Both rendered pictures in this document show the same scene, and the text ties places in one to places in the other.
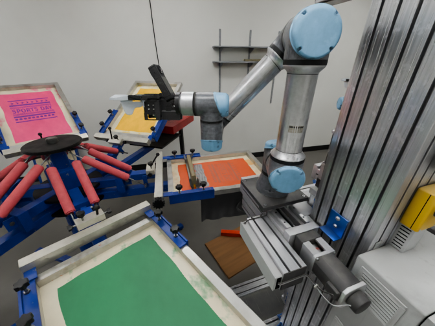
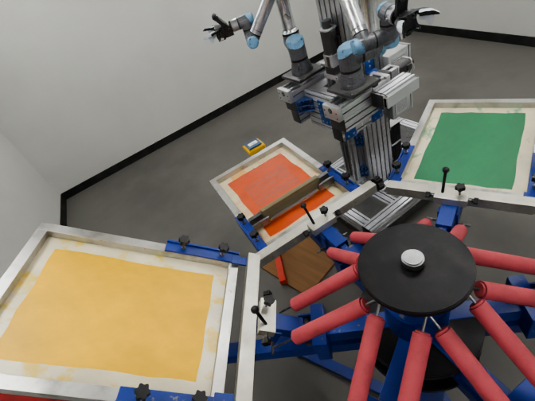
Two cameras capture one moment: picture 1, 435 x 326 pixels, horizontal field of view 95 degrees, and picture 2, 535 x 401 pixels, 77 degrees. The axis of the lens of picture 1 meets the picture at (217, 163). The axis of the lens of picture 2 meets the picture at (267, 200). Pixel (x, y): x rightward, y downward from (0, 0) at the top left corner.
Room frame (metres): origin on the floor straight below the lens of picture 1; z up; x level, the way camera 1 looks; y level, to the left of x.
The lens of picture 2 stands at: (1.46, 1.57, 2.19)
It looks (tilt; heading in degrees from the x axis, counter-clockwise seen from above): 39 degrees down; 271
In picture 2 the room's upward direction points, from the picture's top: 23 degrees counter-clockwise
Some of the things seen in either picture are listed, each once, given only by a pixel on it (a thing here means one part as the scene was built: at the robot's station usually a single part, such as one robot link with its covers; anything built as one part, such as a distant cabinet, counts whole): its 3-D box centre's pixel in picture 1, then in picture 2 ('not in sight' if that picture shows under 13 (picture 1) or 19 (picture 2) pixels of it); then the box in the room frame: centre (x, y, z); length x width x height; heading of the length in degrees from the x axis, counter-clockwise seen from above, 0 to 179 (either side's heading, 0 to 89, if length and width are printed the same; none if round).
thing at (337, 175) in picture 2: (191, 194); (338, 180); (1.09, 0.17, 0.97); 0.30 x 0.05 x 0.07; 104
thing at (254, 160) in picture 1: (216, 171); (275, 187); (1.42, 0.01, 0.97); 0.79 x 0.58 x 0.04; 104
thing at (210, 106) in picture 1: (211, 105); (388, 12); (0.65, 0.02, 1.65); 0.11 x 0.08 x 0.09; 85
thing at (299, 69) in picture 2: not in sight; (300, 64); (0.92, -0.72, 1.31); 0.15 x 0.15 x 0.10
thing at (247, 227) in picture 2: (184, 158); (251, 235); (1.63, 0.31, 0.97); 0.30 x 0.05 x 0.07; 104
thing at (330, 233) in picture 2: (144, 174); (330, 235); (1.28, 0.55, 1.02); 0.17 x 0.06 x 0.05; 104
